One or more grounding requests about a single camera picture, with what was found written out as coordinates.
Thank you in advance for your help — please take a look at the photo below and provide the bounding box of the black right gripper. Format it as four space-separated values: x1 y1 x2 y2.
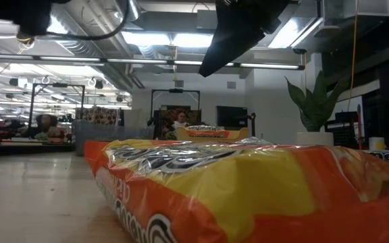
198 0 292 78

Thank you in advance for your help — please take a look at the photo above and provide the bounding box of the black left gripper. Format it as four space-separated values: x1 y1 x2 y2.
0 0 70 38

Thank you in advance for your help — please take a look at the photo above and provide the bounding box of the orange Maruchan chicken pack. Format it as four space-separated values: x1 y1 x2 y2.
83 136 389 243
184 124 231 139

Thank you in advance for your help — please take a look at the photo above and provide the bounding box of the bright ceiling light panel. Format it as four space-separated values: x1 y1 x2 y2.
122 30 215 48

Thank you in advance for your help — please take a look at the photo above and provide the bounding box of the black monitor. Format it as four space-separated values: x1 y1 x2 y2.
216 105 249 129

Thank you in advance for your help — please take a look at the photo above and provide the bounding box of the long suspended light bar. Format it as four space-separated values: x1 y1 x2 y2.
0 52 305 71

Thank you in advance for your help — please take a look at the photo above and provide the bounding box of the person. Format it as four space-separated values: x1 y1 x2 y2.
34 113 63 141
172 111 192 131

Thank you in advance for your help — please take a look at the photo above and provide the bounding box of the yellow plastic bin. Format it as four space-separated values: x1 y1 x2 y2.
176 125 251 142

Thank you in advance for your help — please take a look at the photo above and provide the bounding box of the orange patterned board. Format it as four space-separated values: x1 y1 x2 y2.
75 106 121 126
159 105 202 131

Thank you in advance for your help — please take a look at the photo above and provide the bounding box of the snake plant in white pot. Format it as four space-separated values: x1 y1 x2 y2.
284 70 351 146

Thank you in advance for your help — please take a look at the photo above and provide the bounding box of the grey plastic bin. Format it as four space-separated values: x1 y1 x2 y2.
72 119 157 156

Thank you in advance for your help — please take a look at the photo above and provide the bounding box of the black perforated cart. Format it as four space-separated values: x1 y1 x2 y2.
324 111 359 149

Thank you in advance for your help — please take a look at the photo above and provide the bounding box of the white and yellow roll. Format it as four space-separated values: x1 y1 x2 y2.
369 136 386 152

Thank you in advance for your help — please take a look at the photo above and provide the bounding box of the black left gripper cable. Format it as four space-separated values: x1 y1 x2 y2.
44 0 132 42

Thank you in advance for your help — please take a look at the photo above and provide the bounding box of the black robot station frame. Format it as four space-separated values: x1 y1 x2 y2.
150 88 201 119
28 82 86 136

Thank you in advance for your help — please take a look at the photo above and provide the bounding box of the black stand post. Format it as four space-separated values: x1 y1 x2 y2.
247 112 257 138

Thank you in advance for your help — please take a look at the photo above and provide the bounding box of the silver round air duct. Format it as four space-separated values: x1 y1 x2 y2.
126 0 142 21

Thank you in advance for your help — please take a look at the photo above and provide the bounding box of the yellow hanging cable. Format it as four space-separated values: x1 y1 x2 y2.
348 0 359 102

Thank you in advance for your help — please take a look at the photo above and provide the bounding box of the black aluminium table frame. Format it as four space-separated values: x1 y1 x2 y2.
0 143 77 157

